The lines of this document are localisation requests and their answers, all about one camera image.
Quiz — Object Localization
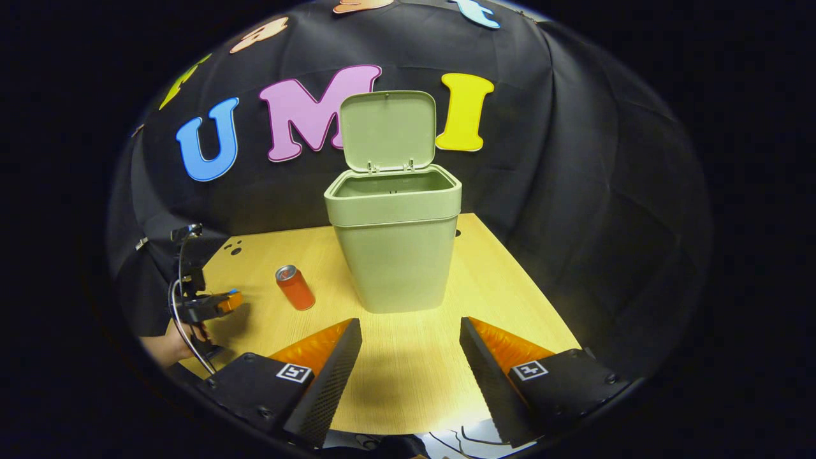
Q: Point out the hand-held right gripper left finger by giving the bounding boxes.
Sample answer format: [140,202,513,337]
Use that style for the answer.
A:
[196,317,363,448]

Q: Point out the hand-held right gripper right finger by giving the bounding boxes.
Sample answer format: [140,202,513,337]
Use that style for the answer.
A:
[459,316,632,448]

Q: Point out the orange pop can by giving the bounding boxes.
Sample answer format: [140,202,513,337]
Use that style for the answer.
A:
[275,265,316,312]

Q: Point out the green desktop garbage bin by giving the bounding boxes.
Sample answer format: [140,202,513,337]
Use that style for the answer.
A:
[323,90,463,314]

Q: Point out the wooden desktop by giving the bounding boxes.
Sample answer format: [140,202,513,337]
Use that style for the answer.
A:
[178,212,582,435]

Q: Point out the black backdrop cloth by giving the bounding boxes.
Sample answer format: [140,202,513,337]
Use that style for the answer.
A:
[107,0,711,383]

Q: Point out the grey cable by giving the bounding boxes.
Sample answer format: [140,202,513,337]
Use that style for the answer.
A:
[168,239,217,377]

